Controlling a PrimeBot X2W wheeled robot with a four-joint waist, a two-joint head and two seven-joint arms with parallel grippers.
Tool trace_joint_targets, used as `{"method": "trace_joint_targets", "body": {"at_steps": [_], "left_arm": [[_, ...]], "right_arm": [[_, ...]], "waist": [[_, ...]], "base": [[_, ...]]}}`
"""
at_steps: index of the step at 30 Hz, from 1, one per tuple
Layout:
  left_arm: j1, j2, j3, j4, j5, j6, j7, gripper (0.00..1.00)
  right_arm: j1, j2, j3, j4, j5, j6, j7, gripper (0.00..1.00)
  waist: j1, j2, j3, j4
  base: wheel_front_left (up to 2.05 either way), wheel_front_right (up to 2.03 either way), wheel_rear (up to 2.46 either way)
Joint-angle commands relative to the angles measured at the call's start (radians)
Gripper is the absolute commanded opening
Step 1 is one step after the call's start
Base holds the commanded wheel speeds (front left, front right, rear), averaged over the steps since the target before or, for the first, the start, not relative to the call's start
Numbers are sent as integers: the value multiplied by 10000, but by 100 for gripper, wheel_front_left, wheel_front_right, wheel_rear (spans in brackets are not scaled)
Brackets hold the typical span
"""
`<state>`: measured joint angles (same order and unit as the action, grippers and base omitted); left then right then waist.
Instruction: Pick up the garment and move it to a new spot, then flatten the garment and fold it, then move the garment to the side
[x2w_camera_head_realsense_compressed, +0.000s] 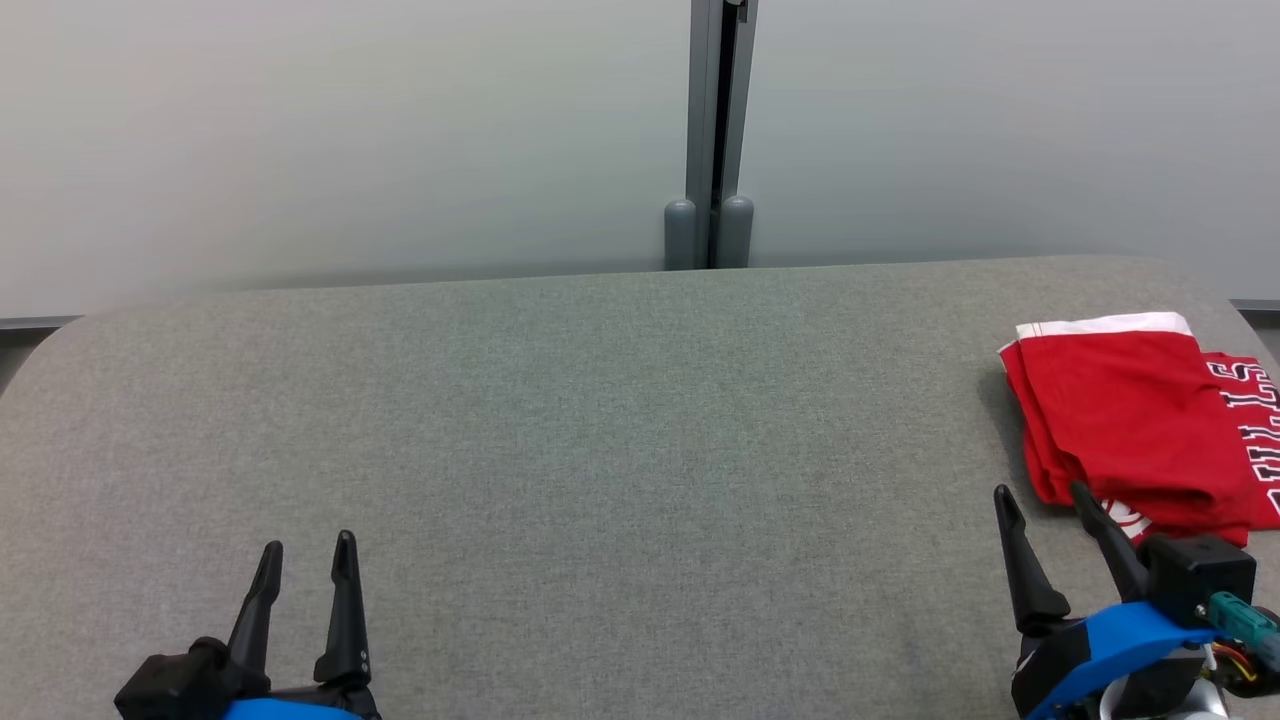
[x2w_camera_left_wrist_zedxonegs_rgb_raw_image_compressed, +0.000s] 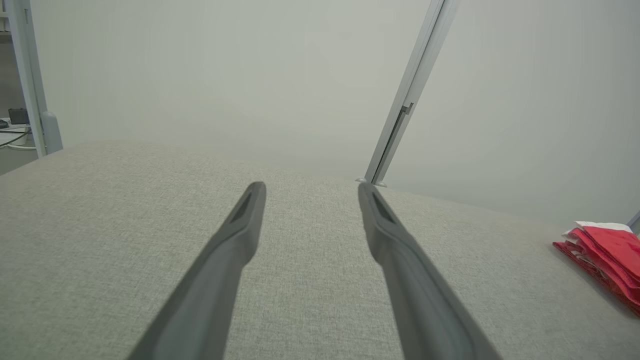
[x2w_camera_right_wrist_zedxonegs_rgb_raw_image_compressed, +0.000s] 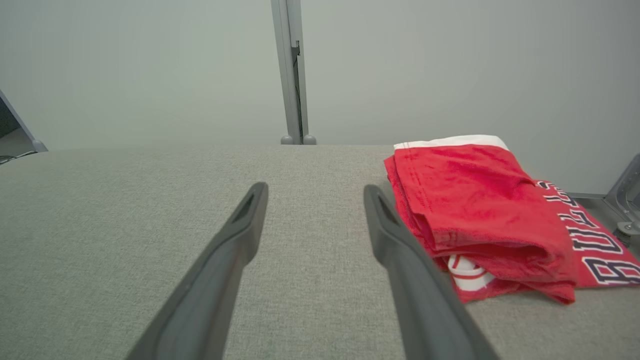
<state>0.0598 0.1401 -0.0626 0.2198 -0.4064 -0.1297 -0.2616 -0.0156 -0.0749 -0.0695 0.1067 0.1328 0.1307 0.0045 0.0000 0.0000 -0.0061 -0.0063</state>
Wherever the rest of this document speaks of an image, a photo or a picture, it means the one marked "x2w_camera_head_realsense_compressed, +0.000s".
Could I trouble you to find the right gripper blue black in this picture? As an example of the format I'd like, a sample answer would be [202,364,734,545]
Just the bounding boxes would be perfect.
[992,480,1219,720]

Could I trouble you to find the red shorts white side stripe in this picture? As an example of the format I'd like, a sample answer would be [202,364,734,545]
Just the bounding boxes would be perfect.
[998,312,1257,533]

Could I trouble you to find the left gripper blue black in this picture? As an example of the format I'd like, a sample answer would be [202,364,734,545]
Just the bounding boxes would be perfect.
[222,529,384,720]

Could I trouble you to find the grey partition post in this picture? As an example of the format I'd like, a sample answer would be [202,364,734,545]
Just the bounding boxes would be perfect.
[685,0,759,271]

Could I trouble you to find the right arm cable teal connector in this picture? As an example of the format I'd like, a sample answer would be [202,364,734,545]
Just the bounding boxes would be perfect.
[1205,590,1280,673]

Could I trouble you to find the red Bulls jersey white sleeves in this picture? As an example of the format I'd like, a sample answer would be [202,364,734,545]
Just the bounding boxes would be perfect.
[1095,350,1280,549]

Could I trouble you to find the grey cylinder post foot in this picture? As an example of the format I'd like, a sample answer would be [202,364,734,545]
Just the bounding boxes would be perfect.
[664,198,698,271]
[718,195,755,269]

